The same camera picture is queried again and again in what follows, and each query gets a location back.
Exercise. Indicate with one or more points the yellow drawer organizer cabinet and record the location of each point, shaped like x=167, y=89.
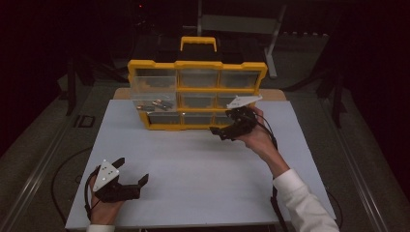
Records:
x=198, y=90

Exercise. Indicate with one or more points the metal floor rail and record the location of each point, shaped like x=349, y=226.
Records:
x=357, y=174
x=35, y=180

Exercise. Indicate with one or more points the person's right hand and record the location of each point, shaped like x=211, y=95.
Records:
x=261, y=141

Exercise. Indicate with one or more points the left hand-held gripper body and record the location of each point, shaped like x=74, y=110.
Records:
x=107, y=176

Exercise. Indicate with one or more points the clear plastic drawer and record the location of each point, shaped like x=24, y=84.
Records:
x=151, y=93

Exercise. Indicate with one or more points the white board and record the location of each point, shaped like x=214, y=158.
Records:
x=193, y=193

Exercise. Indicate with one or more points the black stand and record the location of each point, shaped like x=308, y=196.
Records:
x=336, y=103

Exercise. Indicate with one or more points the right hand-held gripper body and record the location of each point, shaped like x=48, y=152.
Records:
x=241, y=124

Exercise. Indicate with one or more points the grey metal stand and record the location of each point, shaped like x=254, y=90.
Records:
x=238, y=24

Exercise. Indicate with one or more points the person's left hand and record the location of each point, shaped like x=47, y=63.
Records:
x=103, y=212

